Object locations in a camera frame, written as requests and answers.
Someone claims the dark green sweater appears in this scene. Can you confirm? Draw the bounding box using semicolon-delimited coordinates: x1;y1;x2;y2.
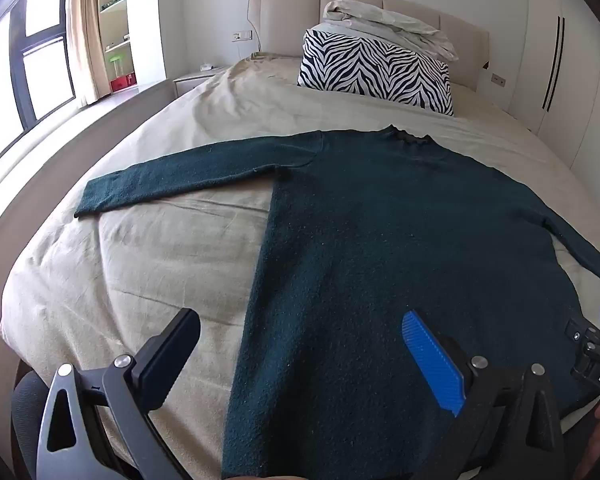
74;124;600;480

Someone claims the beige curtain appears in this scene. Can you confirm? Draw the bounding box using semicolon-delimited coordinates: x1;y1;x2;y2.
66;0;112;104

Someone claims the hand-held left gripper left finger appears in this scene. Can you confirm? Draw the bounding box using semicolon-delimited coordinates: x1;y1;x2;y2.
36;308;202;480

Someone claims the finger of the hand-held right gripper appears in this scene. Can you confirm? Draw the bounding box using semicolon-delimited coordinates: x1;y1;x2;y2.
564;306;600;346

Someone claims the beige window ledge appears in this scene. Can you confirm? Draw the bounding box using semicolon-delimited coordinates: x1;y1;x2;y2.
0;77;177;261

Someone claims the white nightstand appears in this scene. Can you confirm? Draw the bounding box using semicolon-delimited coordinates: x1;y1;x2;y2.
173;64;226;97

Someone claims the zebra print pillow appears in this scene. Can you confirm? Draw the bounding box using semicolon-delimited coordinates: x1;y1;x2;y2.
297;29;455;117

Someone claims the beige padded headboard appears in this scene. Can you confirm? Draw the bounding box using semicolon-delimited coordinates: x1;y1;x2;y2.
247;0;490;87

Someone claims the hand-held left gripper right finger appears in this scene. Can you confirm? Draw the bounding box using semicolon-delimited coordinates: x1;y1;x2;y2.
401;310;566;480

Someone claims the crumpled white duvet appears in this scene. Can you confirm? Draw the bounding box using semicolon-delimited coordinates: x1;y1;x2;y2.
316;0;459;62

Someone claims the bed with beige sheet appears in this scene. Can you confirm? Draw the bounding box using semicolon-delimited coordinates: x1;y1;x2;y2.
0;51;600;466

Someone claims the black framed window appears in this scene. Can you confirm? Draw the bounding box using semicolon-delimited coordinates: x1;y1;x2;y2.
7;0;79;131

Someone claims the white wall shelf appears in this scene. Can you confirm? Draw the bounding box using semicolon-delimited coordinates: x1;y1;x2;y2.
98;0;144;95

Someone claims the white wardrobe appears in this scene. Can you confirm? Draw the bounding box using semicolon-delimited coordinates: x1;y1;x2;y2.
510;0;600;217

